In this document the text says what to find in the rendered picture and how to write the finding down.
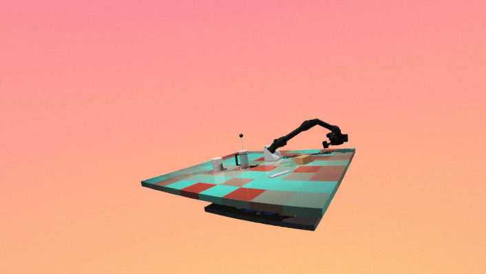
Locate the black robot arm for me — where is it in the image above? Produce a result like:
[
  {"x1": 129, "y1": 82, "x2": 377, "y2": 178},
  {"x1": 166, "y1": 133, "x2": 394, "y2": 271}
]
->
[{"x1": 267, "y1": 118, "x2": 348, "y2": 154}]

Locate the white cylinder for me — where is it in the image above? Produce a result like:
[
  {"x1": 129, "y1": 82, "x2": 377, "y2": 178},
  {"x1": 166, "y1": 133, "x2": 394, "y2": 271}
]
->
[{"x1": 212, "y1": 158, "x2": 223, "y2": 172}]

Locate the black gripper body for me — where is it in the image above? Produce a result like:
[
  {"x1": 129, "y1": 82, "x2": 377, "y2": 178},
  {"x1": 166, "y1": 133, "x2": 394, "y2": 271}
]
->
[{"x1": 323, "y1": 139, "x2": 344, "y2": 149}]

